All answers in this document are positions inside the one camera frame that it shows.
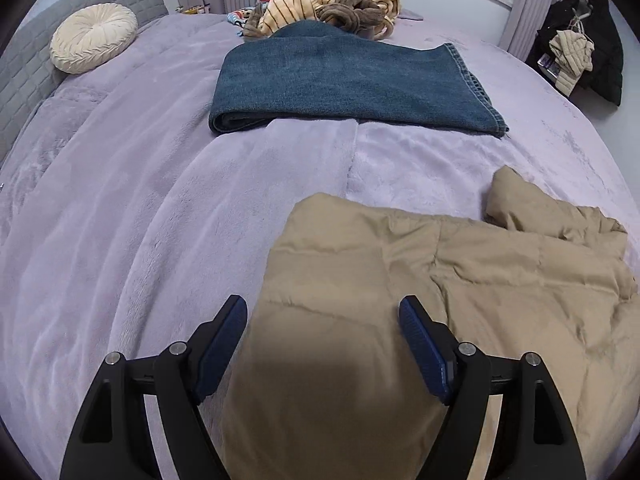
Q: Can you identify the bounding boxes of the beige hanging puffer vest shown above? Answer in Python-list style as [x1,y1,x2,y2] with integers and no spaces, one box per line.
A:
[549,30,596,97]

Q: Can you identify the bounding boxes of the colourful patterned cloth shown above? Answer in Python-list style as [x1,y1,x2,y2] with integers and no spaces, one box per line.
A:
[226,0,281,30]

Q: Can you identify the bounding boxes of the folded blue jeans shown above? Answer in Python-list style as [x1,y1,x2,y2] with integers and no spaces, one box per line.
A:
[208,20,510,138]

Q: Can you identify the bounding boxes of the grey quilted headboard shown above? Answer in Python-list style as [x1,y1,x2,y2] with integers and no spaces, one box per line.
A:
[0,0,168,161]

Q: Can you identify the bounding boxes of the beige striped garment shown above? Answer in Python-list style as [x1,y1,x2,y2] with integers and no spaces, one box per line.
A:
[259,0,403,42]

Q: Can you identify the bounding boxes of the small printed bag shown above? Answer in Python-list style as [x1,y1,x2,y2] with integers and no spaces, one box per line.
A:
[537,55,562,82]

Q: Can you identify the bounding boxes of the round cream pillow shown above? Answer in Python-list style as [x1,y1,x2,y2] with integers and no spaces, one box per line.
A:
[50,4,138,75]

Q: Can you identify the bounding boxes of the beige puffer jacket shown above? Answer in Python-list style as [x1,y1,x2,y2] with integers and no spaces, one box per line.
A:
[220,165,640,480]

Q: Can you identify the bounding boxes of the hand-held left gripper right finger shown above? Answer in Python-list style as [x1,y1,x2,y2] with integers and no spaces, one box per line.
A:
[398,295,587,480]

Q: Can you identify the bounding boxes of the lilac plush blanket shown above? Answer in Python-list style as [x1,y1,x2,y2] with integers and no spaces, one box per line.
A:
[0,7,640,461]

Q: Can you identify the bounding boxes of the hanging coats on rack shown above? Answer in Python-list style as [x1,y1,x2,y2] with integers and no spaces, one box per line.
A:
[537,0,625,107]

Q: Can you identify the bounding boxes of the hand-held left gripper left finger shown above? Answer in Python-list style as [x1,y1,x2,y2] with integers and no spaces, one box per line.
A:
[59,294,249,480]

